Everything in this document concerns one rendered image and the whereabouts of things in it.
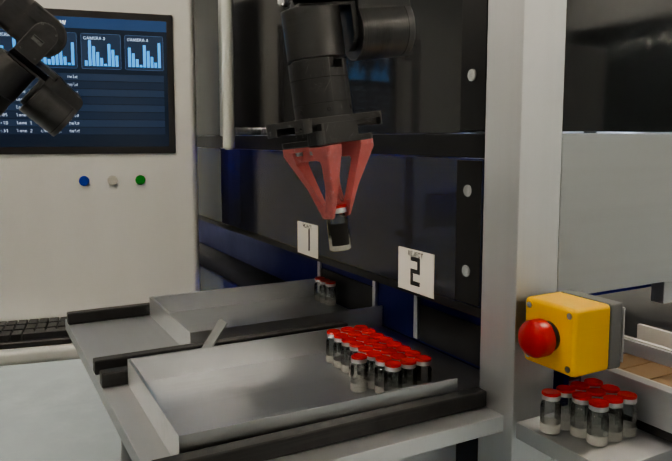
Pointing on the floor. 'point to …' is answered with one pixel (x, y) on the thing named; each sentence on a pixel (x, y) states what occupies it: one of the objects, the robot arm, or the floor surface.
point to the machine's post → (520, 183)
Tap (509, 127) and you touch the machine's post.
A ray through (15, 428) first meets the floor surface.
